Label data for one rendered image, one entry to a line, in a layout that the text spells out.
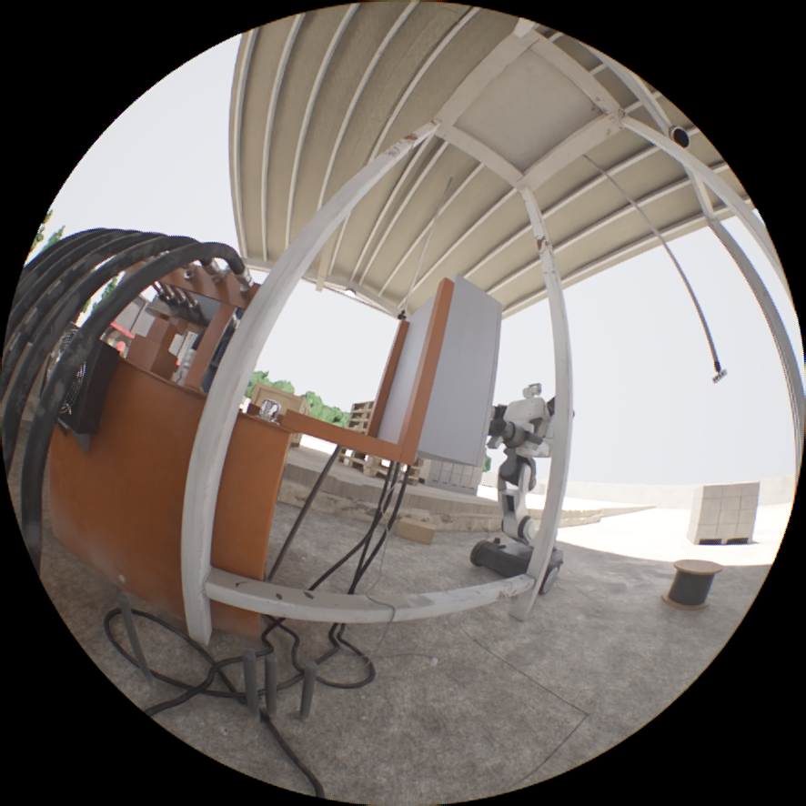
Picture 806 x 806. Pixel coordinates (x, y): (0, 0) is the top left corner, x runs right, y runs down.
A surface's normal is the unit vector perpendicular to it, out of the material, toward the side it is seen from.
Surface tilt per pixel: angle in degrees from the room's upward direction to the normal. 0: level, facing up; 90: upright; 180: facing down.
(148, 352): 90
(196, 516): 93
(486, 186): 172
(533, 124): 180
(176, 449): 90
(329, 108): 172
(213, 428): 93
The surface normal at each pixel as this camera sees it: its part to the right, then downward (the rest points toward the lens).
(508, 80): -0.25, 0.94
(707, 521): -0.83, -0.33
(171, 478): 0.48, -0.10
